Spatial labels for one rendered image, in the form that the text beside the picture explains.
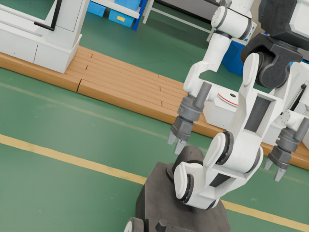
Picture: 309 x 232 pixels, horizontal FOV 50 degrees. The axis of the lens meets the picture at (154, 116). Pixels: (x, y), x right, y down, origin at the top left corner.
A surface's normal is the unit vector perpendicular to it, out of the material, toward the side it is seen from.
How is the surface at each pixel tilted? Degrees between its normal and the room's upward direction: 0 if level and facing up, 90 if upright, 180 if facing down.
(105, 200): 0
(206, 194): 30
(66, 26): 90
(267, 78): 90
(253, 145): 67
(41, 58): 90
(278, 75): 90
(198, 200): 106
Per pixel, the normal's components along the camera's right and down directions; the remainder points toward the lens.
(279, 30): -0.67, 0.46
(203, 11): 0.03, 0.47
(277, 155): -0.93, -0.31
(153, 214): 0.37, -0.83
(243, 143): 0.18, 0.09
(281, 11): -0.67, 0.22
